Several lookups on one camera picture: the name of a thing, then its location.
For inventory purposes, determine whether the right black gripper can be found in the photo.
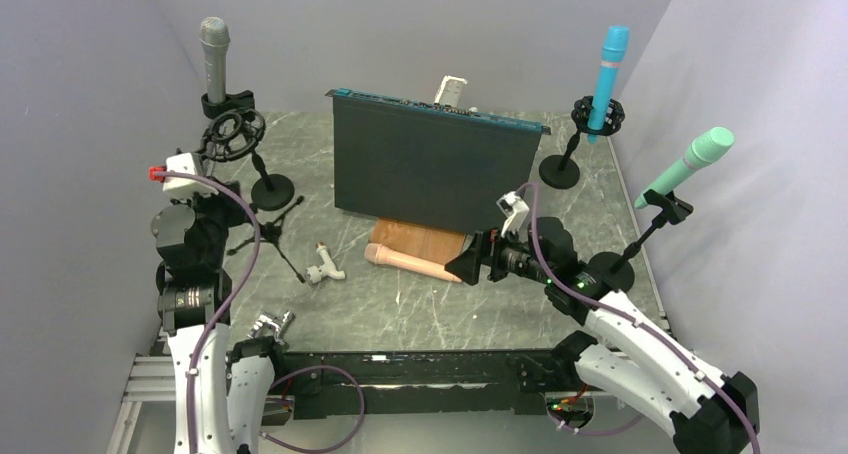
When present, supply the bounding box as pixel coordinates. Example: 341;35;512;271
445;220;552;285

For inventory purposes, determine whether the black tripod shock-mount stand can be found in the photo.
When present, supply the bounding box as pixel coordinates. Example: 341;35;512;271
195;107;309;285

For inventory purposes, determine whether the pink microphone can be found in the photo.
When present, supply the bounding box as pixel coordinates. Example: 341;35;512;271
364;243;462;283

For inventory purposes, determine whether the grey microphone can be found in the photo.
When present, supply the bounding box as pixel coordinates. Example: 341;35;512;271
199;17;230;104

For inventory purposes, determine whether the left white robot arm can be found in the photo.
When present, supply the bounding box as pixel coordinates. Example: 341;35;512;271
151;194;288;453

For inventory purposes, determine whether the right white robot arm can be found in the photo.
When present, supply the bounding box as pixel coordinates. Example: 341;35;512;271
445;217;762;453

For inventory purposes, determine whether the black round-base clip stand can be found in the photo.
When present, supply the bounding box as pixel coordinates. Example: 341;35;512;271
198;90;295;212

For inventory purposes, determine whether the black clip stand right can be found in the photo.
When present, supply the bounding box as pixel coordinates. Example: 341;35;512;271
588;189;694;292

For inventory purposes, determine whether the blue microphone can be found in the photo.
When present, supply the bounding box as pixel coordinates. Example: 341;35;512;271
587;25;630;130

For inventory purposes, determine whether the mint green microphone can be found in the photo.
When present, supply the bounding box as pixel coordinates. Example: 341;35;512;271
634;127;735;209

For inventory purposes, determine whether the wooden board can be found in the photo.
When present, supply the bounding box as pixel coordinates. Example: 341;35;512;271
370;218;466;266

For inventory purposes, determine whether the white plastic faucet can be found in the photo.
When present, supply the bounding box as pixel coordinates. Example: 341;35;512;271
305;242;347;285

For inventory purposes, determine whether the dark grey upright panel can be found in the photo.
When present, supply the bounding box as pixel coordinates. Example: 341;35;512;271
326;88;551;234

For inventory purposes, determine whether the chrome metal faucet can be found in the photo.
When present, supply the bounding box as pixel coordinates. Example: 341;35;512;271
247;310;296;345

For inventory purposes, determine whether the white object behind panel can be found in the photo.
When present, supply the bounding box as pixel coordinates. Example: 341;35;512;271
434;75;468;107

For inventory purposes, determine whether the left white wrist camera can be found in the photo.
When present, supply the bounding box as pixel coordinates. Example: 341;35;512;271
148;152;219;201

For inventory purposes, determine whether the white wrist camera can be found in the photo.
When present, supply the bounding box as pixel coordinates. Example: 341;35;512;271
148;152;219;201
496;191;530;237

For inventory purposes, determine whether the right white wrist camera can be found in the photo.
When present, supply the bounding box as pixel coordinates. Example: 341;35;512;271
496;191;530;237

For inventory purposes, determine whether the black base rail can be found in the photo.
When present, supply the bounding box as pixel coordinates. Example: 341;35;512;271
271;349;583;420

